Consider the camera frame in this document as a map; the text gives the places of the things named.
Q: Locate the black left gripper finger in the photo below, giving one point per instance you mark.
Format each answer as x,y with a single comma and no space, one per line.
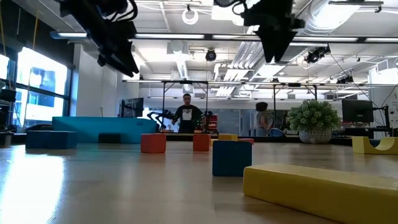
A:
130,56
115,60

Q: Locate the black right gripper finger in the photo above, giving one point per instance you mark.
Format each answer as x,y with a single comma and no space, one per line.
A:
276,43

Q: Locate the red cube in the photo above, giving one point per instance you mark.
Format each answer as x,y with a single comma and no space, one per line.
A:
153,143

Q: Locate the blue block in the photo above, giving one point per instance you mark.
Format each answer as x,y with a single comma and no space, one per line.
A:
39,140
65,140

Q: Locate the red block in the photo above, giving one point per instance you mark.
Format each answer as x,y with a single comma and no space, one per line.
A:
247,139

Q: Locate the blue cube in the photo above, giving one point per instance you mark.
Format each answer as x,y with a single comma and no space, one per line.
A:
232,158

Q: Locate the yellow arch block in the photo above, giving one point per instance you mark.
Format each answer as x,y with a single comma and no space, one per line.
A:
360,147

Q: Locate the black background robot arm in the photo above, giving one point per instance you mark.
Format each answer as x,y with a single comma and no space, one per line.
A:
161,115
203,115

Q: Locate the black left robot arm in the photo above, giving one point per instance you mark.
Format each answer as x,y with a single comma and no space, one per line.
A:
77,9

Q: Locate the black computer monitor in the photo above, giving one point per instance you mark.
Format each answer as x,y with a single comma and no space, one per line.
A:
132,107
7,96
357,110

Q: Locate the black overhead light bar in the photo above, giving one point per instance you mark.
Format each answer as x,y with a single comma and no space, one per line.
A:
186,36

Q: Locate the blue plastic bin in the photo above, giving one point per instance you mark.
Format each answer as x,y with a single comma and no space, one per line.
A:
93,129

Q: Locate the black ceiling spotlight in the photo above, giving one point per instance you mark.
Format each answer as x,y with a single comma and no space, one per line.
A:
345,80

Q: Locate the person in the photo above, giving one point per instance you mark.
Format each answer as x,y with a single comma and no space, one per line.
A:
187,116
262,119

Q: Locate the green plant in white pot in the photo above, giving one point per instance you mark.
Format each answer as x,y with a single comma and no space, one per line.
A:
313,118

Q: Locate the blue chair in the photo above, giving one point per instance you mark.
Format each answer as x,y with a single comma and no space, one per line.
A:
276,132

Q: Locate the red storage shelves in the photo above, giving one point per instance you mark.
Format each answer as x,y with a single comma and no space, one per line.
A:
214,123

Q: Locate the orange cube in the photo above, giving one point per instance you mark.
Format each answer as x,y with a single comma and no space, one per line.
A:
201,143

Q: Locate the black bin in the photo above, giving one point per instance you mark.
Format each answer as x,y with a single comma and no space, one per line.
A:
6,139

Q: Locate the yellow long block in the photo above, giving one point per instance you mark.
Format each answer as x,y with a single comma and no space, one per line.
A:
326,193

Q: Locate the black overhead camera rig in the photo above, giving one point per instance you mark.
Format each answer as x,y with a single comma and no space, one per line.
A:
317,55

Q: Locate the black station frame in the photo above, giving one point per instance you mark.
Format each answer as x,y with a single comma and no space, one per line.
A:
163,102
274,93

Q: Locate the round black overhead camera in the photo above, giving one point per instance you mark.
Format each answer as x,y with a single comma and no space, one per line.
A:
211,55

